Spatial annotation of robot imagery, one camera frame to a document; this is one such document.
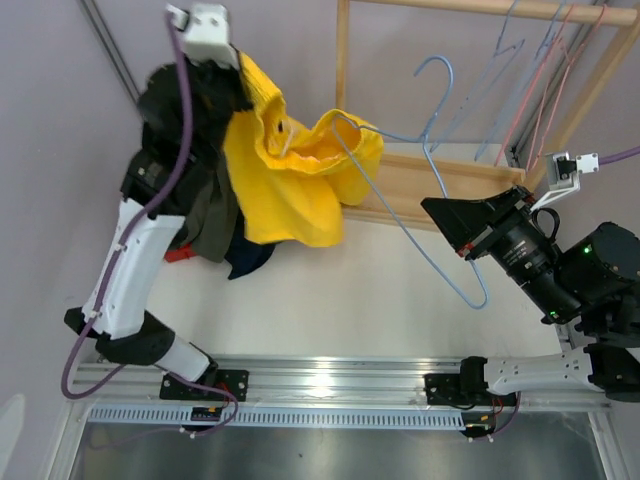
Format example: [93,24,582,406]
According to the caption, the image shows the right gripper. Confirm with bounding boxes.
[417,185,577,323]

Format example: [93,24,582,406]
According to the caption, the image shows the yellow shorts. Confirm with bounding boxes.
[224,54,384,248]

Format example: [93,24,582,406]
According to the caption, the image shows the olive green shorts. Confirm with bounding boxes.
[177,157,239,263]

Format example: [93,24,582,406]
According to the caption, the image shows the navy blue shorts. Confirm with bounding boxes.
[224,234,276,280]

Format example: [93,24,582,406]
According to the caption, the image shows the blue hanger of navy shorts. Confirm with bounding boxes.
[429,0,525,153]

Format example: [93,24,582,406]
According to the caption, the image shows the pink hanger of teal shorts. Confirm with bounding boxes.
[494,2,581,169]

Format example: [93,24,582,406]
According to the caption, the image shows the blue hanger of olive shorts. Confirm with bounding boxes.
[468,1,566,164]

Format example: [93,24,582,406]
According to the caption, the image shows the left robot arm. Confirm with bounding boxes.
[64,59,252,400]

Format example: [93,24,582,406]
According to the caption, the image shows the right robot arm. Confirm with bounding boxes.
[421,186,639,404]

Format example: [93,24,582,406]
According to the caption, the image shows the wooden clothes rack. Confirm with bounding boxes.
[336,1,639,230]

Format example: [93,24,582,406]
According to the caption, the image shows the red plastic bin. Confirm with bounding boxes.
[164,245,197,263]

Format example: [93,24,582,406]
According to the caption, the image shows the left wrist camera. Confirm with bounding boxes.
[165,3,240,71]

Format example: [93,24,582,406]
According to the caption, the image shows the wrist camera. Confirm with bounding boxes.
[165,3,240,71]
[531,151,599,212]

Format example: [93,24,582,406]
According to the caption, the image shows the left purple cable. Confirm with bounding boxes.
[60,12,239,451]

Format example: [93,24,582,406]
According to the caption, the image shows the purple cable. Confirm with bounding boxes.
[449,144,640,446]
[60,12,239,451]

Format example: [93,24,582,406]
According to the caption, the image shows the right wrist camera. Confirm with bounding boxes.
[531,151,599,212]

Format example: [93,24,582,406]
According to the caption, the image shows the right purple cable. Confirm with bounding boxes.
[449,144,640,446]

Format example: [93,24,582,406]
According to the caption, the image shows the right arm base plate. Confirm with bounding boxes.
[423,373,517,410]

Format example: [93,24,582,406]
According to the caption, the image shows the aluminium rail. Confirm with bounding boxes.
[69,355,612,413]

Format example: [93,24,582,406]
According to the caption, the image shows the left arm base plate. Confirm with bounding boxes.
[159,368,250,402]

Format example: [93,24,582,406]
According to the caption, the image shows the slotted cable duct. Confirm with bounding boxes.
[88,403,465,431]

